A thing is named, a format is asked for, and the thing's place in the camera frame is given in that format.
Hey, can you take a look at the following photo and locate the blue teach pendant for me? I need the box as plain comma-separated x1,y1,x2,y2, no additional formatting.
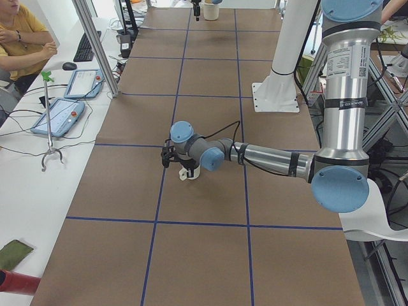
49,98,85,137
64,69,105,99

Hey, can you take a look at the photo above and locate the near blue teach pendant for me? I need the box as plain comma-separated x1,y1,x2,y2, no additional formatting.
49,98,85,137

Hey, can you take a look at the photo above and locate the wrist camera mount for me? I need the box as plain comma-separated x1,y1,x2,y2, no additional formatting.
161,140,177,168

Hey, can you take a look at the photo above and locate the red cylinder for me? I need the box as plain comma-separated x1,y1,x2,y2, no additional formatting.
1,270,41,296

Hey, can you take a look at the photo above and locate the black computer mouse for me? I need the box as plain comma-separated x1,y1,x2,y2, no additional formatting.
62,62,77,71

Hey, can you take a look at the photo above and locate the black keyboard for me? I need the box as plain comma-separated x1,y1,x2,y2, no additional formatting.
73,33,94,62

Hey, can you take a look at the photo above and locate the far blue teach pendant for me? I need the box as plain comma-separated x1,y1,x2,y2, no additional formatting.
64,69,105,99

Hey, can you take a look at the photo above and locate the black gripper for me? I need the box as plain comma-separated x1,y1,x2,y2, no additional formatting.
180,159,196,178

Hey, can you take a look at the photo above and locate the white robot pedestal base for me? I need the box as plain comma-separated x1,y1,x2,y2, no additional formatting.
252,0,319,113

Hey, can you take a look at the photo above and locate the green cloth pouch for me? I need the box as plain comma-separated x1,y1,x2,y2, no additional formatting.
1,240,34,271

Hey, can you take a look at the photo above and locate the aluminium frame post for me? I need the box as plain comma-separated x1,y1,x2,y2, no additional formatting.
72,0,119,98

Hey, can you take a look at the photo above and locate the white mug with handle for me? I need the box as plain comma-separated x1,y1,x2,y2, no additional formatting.
178,165,201,181

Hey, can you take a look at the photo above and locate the person in yellow shirt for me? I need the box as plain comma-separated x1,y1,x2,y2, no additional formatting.
1,1,57,94

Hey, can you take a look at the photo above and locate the beige container bowl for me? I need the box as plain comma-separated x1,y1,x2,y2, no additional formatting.
203,3,219,21

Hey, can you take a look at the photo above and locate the white chair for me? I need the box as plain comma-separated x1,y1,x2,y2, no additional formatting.
339,179,407,242

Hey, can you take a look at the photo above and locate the aluminium frame rack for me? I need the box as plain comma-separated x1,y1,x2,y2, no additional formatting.
301,41,408,306

